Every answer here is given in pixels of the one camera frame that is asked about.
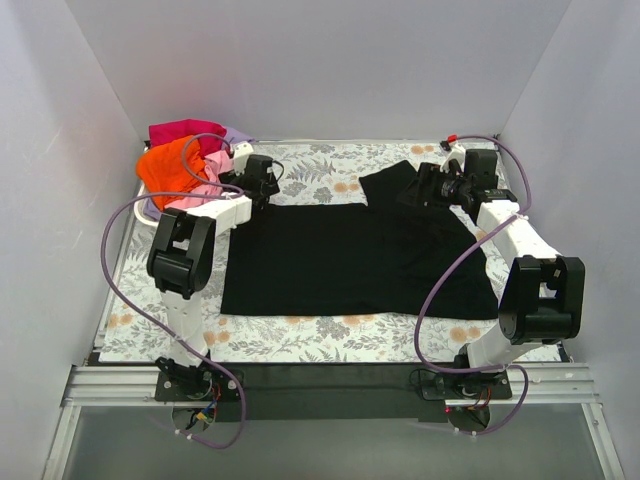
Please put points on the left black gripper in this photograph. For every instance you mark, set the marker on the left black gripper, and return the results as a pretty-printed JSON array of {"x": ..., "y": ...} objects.
[{"x": 270, "y": 185}]

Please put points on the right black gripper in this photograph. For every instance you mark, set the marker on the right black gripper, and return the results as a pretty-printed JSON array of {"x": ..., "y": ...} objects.
[{"x": 420, "y": 182}]

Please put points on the black t shirt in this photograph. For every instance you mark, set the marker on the black t shirt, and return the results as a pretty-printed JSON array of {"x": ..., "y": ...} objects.
[{"x": 381, "y": 256}]

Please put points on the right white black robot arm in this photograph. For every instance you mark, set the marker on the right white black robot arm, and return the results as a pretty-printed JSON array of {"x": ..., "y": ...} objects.
[{"x": 542, "y": 300}]

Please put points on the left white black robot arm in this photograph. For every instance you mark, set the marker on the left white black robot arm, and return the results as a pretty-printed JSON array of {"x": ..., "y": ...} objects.
[{"x": 181, "y": 261}]

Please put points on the pink t shirt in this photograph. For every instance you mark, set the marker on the pink t shirt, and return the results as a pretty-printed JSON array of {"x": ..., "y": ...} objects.
[{"x": 214, "y": 164}]

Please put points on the lavender t shirt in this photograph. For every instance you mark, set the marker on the lavender t shirt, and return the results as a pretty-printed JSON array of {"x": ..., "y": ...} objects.
[{"x": 234, "y": 136}]

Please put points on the orange t shirt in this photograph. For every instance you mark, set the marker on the orange t shirt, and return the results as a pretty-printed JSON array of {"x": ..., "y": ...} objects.
[{"x": 176, "y": 167}]

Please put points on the magenta t shirt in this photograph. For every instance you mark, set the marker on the magenta t shirt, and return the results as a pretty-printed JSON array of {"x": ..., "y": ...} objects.
[{"x": 160, "y": 134}]

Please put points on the white plastic laundry basket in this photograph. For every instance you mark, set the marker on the white plastic laundry basket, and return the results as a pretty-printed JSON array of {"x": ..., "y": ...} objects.
[{"x": 146, "y": 212}]

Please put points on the floral patterned table mat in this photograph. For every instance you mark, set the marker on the floral patterned table mat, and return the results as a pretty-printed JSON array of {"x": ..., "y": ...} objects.
[{"x": 313, "y": 174}]

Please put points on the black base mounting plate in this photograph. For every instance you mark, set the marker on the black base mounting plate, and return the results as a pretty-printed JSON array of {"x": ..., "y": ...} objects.
[{"x": 326, "y": 391}]

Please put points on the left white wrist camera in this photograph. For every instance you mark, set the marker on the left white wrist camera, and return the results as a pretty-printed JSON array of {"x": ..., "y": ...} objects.
[{"x": 239, "y": 155}]

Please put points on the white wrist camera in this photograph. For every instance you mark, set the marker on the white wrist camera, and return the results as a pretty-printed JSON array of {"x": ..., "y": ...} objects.
[
  {"x": 239, "y": 155},
  {"x": 455, "y": 156}
]

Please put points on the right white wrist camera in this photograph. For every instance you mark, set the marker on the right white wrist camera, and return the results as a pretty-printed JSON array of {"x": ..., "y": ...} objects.
[{"x": 455, "y": 156}]

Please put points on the aluminium frame rail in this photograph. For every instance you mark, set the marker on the aluminium frame rail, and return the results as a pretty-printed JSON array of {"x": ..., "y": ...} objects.
[{"x": 549, "y": 383}]

